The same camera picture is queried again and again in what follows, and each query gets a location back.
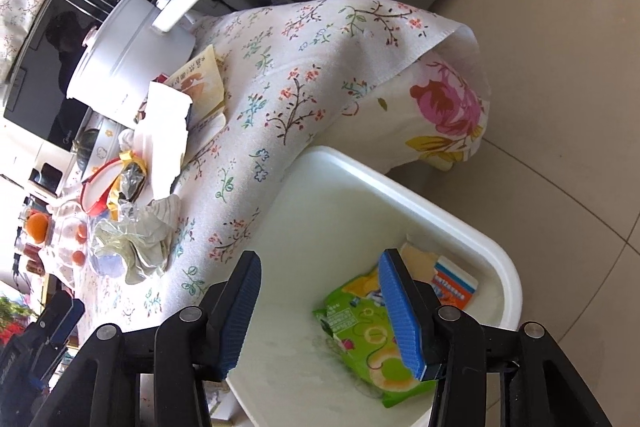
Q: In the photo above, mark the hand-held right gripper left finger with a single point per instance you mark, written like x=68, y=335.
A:
x=240, y=307

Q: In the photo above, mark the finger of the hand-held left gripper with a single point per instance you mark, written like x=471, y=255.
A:
x=62, y=317

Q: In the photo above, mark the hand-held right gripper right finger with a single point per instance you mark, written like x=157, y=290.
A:
x=405, y=317

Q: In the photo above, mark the green snack packet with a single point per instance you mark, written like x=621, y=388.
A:
x=360, y=337

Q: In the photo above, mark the white face mask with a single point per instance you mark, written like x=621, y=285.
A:
x=165, y=212

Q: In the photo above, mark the white plastic bin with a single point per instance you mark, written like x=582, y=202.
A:
x=325, y=217

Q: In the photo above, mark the red rimmed clear lid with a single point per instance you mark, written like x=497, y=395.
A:
x=97, y=192

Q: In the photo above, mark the white paper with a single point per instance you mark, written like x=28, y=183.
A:
x=160, y=132

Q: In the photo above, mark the yellow paper packet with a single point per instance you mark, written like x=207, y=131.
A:
x=205, y=82

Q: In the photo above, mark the green plant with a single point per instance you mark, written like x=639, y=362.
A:
x=12, y=317

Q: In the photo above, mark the white striped carton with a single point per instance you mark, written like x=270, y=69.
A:
x=450, y=277

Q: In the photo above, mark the small orange fruit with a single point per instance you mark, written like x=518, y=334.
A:
x=81, y=233
x=77, y=257

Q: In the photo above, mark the glass condiment jar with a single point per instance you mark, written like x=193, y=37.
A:
x=32, y=257

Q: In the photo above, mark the orange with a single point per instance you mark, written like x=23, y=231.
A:
x=38, y=227

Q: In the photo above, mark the crushed clear plastic bottle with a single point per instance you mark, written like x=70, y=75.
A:
x=125, y=242

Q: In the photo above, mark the silver and yellow wrapper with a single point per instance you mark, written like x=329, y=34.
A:
x=127, y=182

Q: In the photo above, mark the white appliance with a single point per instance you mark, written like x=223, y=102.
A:
x=20, y=157

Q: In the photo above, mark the small green pumpkin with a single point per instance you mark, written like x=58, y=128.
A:
x=87, y=141

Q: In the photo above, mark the rose printed cloth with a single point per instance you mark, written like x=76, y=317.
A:
x=440, y=107

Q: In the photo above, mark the black microwave oven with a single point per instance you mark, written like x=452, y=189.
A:
x=45, y=72

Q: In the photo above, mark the floral tablecloth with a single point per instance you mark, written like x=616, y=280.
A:
x=300, y=57

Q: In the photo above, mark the white electric pot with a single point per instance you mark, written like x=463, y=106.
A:
x=115, y=57

